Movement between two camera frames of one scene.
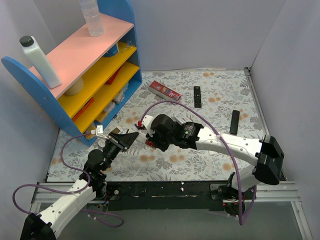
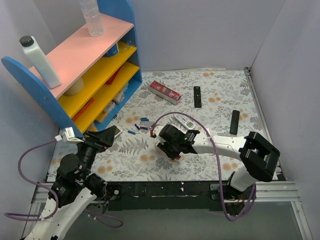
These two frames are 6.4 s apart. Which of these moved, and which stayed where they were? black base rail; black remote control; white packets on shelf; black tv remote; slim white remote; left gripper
Moved: slim white remote; left gripper
Stayed: black base rail; black remote control; black tv remote; white packets on shelf
